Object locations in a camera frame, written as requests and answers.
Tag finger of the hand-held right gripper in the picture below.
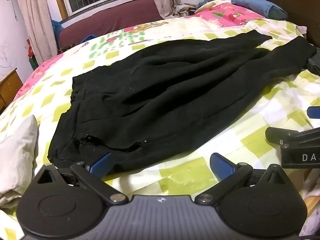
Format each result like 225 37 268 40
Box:
307 106 320 119
265 127 320 147

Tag dark grey folded cloth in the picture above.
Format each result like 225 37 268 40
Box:
306 54 320 75

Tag blue pillow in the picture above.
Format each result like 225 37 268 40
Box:
231 0 288 19

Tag cartoon print pink quilt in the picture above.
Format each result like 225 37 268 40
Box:
14 0 308 100

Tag wooden cabinet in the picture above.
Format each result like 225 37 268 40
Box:
0 67 24 114

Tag maroon sofa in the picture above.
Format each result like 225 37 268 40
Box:
59 0 163 49

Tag cherry print pink cloth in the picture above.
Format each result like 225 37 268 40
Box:
299 167 320 240

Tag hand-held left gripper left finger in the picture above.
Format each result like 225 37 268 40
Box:
32 152 128 205

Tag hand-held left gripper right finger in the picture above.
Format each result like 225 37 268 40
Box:
194 152 290 205

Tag blue bag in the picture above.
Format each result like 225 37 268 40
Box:
51 20 63 39

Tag black pants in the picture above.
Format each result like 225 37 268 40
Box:
47 29 318 174

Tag white cloth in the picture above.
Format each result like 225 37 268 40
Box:
0 115 39 209

